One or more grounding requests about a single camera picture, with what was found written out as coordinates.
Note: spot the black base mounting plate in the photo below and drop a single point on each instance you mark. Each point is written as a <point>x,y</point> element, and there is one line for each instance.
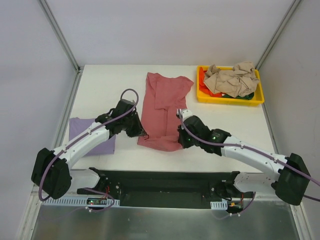
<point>182,190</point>

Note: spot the orange t shirt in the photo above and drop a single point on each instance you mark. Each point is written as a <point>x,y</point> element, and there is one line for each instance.
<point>203,88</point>

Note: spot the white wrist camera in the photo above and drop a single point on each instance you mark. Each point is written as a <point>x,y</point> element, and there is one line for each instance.
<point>184,114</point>
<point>130,102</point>

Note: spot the beige crumpled t shirt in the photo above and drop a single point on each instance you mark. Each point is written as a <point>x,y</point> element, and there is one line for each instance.
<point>240,81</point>

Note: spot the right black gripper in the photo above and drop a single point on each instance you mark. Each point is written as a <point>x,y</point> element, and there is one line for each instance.
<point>184,139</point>

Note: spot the aluminium corner post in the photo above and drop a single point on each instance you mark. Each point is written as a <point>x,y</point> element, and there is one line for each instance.
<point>59,34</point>
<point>278,32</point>

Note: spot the right white cable duct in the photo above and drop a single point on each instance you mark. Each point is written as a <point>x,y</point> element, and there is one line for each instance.
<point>219,205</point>

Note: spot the yellow plastic bin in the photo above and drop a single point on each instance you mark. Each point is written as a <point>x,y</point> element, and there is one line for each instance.
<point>201,97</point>

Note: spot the aluminium front frame rail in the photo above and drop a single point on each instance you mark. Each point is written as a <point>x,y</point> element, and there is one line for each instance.
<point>91,191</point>

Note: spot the folded lavender t shirt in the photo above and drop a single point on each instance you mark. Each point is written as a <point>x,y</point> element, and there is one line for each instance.
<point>79,125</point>

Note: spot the right aluminium corner post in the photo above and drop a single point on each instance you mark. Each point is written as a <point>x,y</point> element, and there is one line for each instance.
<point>278,32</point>

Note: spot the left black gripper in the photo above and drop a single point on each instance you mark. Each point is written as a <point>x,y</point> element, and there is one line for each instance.
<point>136,126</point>

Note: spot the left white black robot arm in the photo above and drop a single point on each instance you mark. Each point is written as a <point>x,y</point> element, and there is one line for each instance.
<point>53,170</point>

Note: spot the left aluminium corner post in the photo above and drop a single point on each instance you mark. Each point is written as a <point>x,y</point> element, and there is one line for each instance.
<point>59,34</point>

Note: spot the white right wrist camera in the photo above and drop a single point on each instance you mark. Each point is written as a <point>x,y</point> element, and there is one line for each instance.
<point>184,114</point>

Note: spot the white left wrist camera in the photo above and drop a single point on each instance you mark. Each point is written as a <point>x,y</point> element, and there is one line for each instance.
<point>130,102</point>

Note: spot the white cable duct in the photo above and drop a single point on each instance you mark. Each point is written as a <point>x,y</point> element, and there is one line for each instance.
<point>92,202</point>
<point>219,205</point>

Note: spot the pink red t shirt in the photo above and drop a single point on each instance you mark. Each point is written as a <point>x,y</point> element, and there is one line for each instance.
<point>163,96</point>

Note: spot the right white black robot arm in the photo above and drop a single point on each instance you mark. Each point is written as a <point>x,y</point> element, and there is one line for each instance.
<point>285,176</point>

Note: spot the left white cable duct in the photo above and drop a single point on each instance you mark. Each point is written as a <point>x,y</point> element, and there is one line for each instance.
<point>92,202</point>

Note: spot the green t shirt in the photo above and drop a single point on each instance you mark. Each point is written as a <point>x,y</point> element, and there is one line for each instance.
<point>246,97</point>

